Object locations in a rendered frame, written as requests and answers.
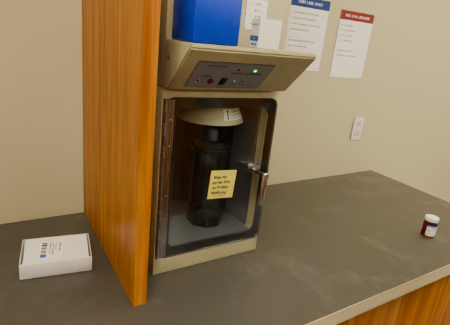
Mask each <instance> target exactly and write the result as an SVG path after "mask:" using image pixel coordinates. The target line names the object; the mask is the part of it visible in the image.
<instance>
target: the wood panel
mask: <svg viewBox="0 0 450 325"><path fill-rule="evenodd" d="M160 14H161V0H82V103H83V172H84V213H85V215H86V217H87V219H88V221H89V223H90V225H91V227H92V229H93V231H94V233H95V235H96V237H97V238H98V240H99V242H100V244H101V246H102V248H103V250H104V252H105V253H106V256H107V257H108V260H109V261H110V264H111V265H112V267H113V269H114V271H115V273H116V275H117V277H118V279H119V280H120V282H121V284H122V286H123V288H124V290H125V292H126V294H127V295H128V297H129V299H130V301H131V303H132V305H133V307H135V306H139V305H142V304H146V299H147V272H148V258H149V231H150V218H151V191H152V177H153V150H154V136H155V110H156V96H157V69H158V55H159V28H160Z"/></svg>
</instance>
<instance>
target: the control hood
mask: <svg viewBox="0 0 450 325"><path fill-rule="evenodd" d="M316 57H317V56H316V54H311V53H306V52H296V51H291V50H281V49H278V50H271V49H264V48H253V47H250V46H223V45H215V44H201V43H193V42H186V41H181V40H173V39H167V40H166V45H165V69H164V81H163V86H164V87H165V88H167V89H182V90H255V91H286V90H287V89H288V88H289V86H290V85H291V84H292V83H293V82H294V81H295V80H296V79H297V78H298V77H299V76H300V75H301V74H302V73H303V72H304V71H305V70H306V69H307V68H308V67H309V65H310V64H311V63H312V62H313V61H314V60H315V59H316ZM199 61H211V62H231V63H242V64H263V65H273V66H275V68H274V69H273V70H272V71H271V73H270V74H269V75H268V76H267V77H266V78H265V79H264V80H263V82H262V83H261V84H260V85H259V87H258V88H198V87H184V85H185V83H186V82H187V80H188V78H189V77H190V75H191V73H192V72H193V70H194V68H195V67H196V65H197V63H198V62H199Z"/></svg>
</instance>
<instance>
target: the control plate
mask: <svg viewBox="0 0 450 325"><path fill-rule="evenodd" d="M239 68H241V69H242V70H241V71H240V72H237V70H238V69H239ZM274 68H275V66H273V65H263V64H242V63H231V62H211V61H199V62H198V63H197V65H196V67H195V68H194V70H193V72H192V73H191V75H190V77H189V78H188V80H187V82H186V83H185V85H184V87H198V88H258V87H259V85H260V84H261V83H262V82H263V80H264V79H265V78H266V77H267V76H268V75H269V74H270V73H271V71H272V70H273V69H274ZM253 70H258V71H257V72H253ZM222 78H228V80H227V81H226V82H225V84H224V85H219V84H218V83H219V82H220V80H221V79H222ZM196 79H200V81H199V82H196V81H195V80H196ZM209 79H213V80H214V81H213V83H211V84H208V83H207V80H209ZM233 80H236V83H233V82H232V81H233ZM242 80H245V82H244V84H243V83H241V82H242ZM252 80H253V81H254V82H253V84H252V83H250V81H252Z"/></svg>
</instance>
